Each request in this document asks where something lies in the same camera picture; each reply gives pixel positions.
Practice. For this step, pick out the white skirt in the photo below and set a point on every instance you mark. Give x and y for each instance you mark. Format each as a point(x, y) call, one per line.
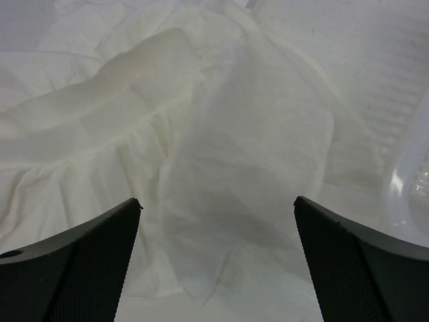
point(189, 107)

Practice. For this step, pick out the white plastic basket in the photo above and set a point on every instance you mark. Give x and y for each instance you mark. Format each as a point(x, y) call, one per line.
point(405, 191)

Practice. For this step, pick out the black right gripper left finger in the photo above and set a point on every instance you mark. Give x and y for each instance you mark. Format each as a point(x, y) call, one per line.
point(76, 275)

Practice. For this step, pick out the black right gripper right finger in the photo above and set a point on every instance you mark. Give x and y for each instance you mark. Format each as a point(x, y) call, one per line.
point(358, 273)

